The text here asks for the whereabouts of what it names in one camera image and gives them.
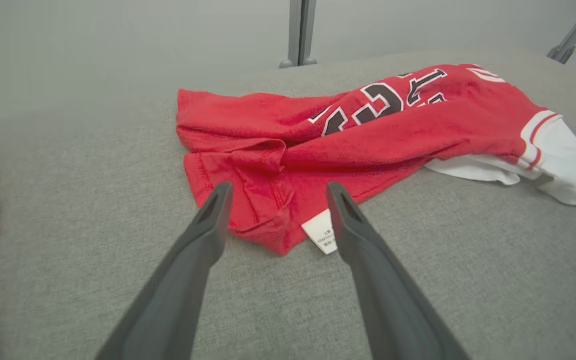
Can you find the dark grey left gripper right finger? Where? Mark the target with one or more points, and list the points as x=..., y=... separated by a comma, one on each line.
x=383, y=290

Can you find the grey metal partition post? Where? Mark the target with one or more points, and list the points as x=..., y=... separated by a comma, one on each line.
x=300, y=30

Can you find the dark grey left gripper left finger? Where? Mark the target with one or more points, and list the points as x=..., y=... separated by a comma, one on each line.
x=178, y=285

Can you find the red basketball jersey white sleeves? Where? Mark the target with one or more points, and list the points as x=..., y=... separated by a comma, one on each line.
x=368, y=145

